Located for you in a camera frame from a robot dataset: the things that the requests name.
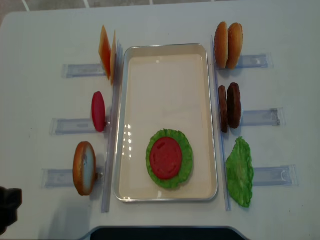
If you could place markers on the red tomato slice thin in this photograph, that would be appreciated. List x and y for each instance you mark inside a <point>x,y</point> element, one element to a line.
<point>165,158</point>

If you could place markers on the dark robot base front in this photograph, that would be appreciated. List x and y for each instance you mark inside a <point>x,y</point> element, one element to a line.
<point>165,233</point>

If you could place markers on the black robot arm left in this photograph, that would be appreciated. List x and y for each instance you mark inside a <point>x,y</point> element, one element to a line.
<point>10,200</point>

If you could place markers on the green lettuce leaf on tray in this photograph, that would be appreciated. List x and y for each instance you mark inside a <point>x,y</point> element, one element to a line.
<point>187,159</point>

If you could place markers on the red tomato slice thick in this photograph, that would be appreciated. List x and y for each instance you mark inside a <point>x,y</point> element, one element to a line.
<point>98,111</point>

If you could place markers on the brown meat patty thin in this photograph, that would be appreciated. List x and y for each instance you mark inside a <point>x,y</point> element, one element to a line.
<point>223,108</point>

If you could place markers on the brown meat patty thick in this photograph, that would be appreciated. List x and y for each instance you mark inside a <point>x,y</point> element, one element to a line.
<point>234,107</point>

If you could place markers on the bread bun half bottom left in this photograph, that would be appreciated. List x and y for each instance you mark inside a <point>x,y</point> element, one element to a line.
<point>84,168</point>

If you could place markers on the bread bun half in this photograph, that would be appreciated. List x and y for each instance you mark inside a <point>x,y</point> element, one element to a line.
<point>235,44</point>
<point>221,45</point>
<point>84,168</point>

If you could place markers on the orange cheese slice left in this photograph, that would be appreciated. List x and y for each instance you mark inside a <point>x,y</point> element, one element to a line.
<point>105,52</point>

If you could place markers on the bread bun half top left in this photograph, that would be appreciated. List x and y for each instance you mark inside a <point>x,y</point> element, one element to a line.
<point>221,45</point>

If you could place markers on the green lettuce leaf standing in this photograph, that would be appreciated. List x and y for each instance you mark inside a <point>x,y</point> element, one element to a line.
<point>240,173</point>

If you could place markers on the bread bun half top right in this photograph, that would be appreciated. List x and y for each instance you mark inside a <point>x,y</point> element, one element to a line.
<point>235,44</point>

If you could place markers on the white rectangular metal tray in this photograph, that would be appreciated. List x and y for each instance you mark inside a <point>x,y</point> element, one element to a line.
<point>165,91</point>

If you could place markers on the clear acrylic rack left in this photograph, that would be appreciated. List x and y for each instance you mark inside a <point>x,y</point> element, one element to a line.
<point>62,178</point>

